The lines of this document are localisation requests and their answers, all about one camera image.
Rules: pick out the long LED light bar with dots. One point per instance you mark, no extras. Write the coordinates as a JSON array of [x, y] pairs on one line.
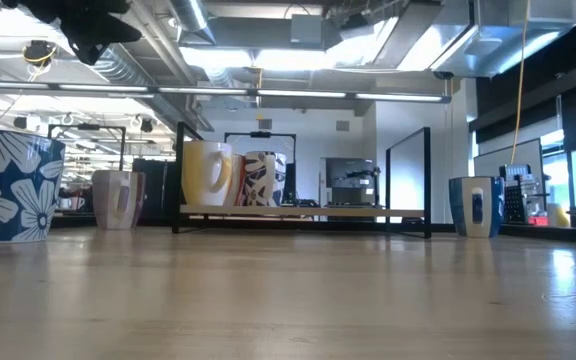
[[298, 93]]

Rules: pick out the white partition panel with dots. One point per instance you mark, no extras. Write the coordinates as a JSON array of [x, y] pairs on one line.
[[518, 157]]

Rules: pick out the round silver air duct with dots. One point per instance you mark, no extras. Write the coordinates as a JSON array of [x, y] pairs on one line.
[[190, 15]]

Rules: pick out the black frame wooden shelf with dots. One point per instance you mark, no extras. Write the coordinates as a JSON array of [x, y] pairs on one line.
[[318, 211]]

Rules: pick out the black cabinet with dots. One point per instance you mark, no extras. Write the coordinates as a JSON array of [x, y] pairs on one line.
[[153, 190]]

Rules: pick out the yellow container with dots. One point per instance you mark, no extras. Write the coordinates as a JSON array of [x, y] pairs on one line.
[[560, 217]]

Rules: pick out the small red box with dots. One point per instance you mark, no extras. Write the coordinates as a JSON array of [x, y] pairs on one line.
[[538, 220]]

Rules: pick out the mauve faceted mug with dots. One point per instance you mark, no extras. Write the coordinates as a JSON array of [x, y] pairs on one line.
[[110, 200]]

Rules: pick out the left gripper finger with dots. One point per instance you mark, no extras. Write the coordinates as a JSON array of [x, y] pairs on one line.
[[88, 52], [100, 31]]

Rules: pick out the black perforated rack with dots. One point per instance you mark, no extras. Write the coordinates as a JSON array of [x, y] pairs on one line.
[[513, 205]]

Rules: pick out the black rig frame stand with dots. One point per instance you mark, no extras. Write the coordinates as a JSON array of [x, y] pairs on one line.
[[260, 134], [88, 127]]

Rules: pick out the large rectangular air duct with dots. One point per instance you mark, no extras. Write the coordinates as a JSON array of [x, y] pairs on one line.
[[493, 40]]

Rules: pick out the white dark patterned mug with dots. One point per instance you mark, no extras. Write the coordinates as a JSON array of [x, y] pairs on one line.
[[263, 180]]

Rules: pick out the yellow mug white outside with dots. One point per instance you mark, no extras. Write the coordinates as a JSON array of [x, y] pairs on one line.
[[198, 175]]

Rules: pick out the blue white floral mug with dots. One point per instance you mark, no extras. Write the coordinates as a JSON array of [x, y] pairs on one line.
[[18, 200]]

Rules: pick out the blue and white mug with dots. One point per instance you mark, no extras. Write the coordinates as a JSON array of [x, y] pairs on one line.
[[460, 210]]

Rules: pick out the ceiling dome camera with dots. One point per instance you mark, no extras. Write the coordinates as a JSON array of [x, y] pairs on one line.
[[443, 75]]

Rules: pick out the black table frame rails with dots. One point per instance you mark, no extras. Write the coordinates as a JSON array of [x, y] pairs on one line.
[[543, 232]]

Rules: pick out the grey ceiling box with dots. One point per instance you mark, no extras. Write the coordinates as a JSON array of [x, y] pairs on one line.
[[307, 29]]

